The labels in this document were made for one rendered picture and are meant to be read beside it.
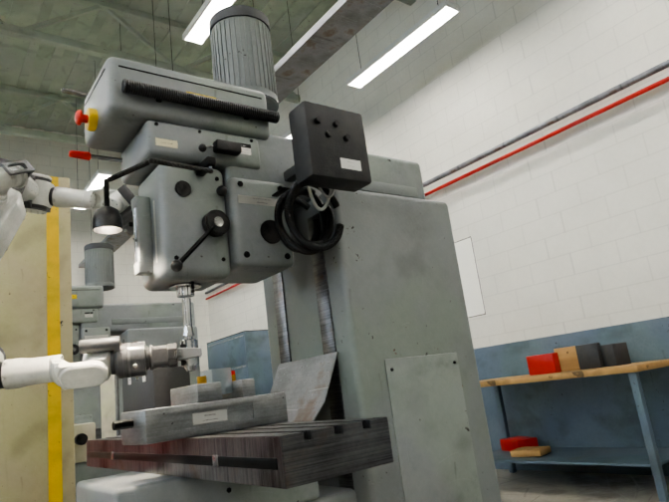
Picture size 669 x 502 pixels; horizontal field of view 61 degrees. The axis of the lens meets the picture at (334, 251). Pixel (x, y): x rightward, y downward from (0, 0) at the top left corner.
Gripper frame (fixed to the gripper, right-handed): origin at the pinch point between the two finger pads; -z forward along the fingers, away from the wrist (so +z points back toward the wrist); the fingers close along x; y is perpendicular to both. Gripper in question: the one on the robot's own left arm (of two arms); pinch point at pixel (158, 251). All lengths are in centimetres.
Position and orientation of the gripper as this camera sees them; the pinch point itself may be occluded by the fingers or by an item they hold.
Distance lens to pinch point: 218.2
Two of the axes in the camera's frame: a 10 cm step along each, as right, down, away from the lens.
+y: 4.5, -6.0, 6.6
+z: -5.8, -7.6, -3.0
